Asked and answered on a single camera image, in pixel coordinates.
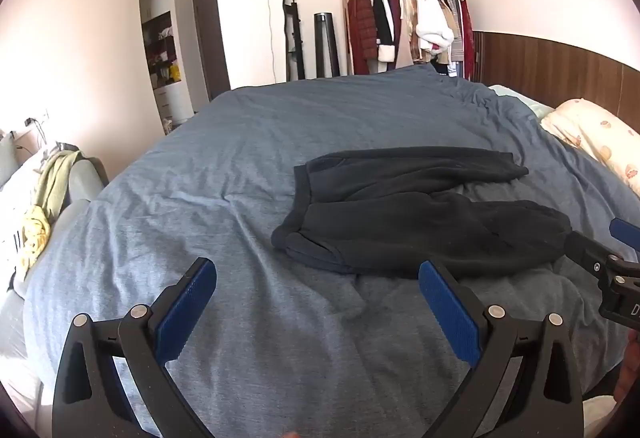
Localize dark brown door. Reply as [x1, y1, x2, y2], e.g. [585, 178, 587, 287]
[191, 0, 232, 100]

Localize cream printed pillow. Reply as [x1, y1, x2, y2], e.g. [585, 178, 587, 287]
[540, 98, 640, 196]

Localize light green pillow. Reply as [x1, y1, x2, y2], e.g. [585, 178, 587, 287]
[487, 84, 556, 120]

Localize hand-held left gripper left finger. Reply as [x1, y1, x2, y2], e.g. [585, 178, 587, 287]
[51, 257, 218, 438]

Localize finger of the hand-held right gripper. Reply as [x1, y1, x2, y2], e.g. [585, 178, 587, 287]
[564, 231, 618, 276]
[609, 217, 640, 251]

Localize arched wall shelf niche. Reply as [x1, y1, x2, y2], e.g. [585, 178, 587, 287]
[138, 0, 193, 134]

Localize black pants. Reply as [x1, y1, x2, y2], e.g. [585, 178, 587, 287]
[271, 146, 573, 280]

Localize person's right hand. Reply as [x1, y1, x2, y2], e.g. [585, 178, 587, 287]
[616, 328, 640, 401]

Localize black tower fan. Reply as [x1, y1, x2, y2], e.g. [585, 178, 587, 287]
[314, 12, 341, 79]

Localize yellow crumpled cloth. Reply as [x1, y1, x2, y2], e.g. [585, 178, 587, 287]
[20, 205, 53, 269]

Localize blue bed blanket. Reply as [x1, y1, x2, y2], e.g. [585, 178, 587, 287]
[22, 63, 640, 438]

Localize row of hanging clothes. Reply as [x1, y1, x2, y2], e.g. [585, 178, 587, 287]
[344, 0, 476, 78]

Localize brown wooden headboard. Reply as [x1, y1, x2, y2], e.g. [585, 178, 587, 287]
[472, 31, 640, 129]

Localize black coat stand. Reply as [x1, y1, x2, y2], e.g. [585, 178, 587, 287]
[284, 0, 307, 82]

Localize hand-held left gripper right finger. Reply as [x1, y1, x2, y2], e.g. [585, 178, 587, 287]
[418, 261, 586, 438]

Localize yellow-green cloth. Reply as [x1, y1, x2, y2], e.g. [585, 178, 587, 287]
[37, 149, 83, 229]

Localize light grey sofa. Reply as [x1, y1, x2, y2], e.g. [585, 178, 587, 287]
[0, 128, 111, 419]

